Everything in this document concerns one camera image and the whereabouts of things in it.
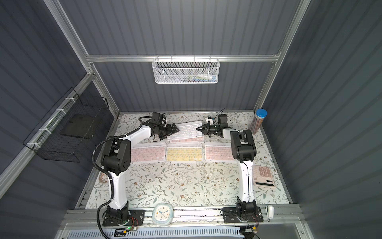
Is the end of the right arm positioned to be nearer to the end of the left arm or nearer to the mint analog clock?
the end of the left arm

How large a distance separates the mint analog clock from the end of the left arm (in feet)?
1.26

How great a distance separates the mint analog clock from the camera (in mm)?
716

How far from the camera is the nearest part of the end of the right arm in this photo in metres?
0.89

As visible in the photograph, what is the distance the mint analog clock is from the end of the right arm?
1.56 ft

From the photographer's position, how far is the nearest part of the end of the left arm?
81 cm
